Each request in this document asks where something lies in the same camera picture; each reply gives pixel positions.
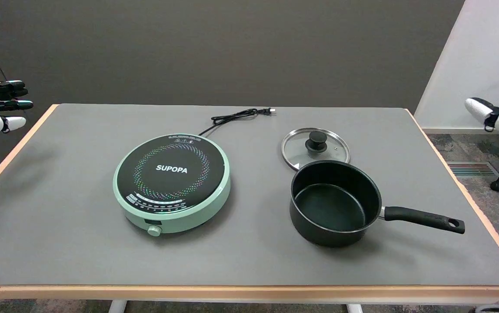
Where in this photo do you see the black soup pot with handle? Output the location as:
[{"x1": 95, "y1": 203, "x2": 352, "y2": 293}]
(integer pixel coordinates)
[{"x1": 289, "y1": 160, "x2": 466, "y2": 248}]

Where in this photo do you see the glass pot lid black knob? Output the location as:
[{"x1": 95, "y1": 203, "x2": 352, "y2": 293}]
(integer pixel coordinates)
[{"x1": 281, "y1": 127, "x2": 350, "y2": 171}]

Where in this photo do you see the floor vent grille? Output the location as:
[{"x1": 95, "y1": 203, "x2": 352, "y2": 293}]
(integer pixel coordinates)
[{"x1": 447, "y1": 162, "x2": 499, "y2": 176}]

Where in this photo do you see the grey table mat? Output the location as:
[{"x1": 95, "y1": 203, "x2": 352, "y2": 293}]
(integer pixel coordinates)
[{"x1": 0, "y1": 103, "x2": 499, "y2": 286}]

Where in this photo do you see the mint green induction cooker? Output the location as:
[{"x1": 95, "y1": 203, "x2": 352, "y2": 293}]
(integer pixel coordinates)
[{"x1": 113, "y1": 133, "x2": 231, "y2": 237}]

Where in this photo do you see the black power cord with plug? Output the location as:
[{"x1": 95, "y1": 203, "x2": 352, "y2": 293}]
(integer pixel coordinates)
[{"x1": 198, "y1": 108, "x2": 276, "y2": 137}]

